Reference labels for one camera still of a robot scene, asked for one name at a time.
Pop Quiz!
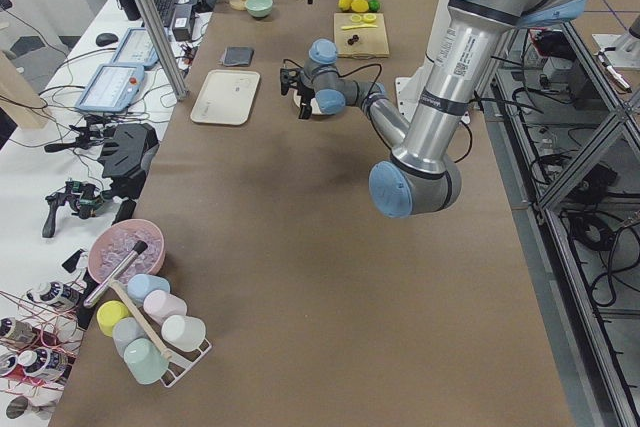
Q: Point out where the beige round plate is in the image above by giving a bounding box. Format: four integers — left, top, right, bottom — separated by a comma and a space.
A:
292, 94, 324, 116

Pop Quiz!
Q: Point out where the cream rabbit tray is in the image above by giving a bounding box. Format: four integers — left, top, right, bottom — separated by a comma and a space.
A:
190, 69, 260, 126

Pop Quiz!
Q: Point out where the whole yellow lemon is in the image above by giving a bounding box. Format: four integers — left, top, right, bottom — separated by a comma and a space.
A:
349, 0, 369, 13
338, 0, 353, 12

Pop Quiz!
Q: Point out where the mint green bowl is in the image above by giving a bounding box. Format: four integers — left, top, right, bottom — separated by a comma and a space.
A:
245, 0, 274, 19

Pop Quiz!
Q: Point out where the green lime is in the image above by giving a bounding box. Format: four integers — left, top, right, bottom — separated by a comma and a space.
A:
368, 0, 381, 13

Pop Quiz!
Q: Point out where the yellow plastic knife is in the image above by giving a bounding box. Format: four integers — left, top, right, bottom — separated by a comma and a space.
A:
340, 23, 378, 31

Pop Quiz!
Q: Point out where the wooden cutting board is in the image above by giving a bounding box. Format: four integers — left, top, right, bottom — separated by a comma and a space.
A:
333, 13, 390, 59

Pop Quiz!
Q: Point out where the grey folded cloth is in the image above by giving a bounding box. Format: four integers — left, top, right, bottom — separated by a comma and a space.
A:
220, 46, 254, 67

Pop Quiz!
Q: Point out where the blue teach pendant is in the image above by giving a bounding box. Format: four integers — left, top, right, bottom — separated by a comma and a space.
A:
111, 28, 159, 69
75, 63, 145, 114

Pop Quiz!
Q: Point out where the metal pestle black tip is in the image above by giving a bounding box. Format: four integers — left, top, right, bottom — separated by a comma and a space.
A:
83, 240, 148, 309

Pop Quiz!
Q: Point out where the pink bowl with ice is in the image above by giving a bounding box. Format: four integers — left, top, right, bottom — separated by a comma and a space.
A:
88, 219, 165, 283

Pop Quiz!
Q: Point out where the white cup rack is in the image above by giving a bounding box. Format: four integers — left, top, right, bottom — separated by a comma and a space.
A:
99, 274, 213, 388

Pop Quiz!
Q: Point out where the aluminium frame post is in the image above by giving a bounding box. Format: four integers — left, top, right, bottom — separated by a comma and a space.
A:
135, 0, 188, 101

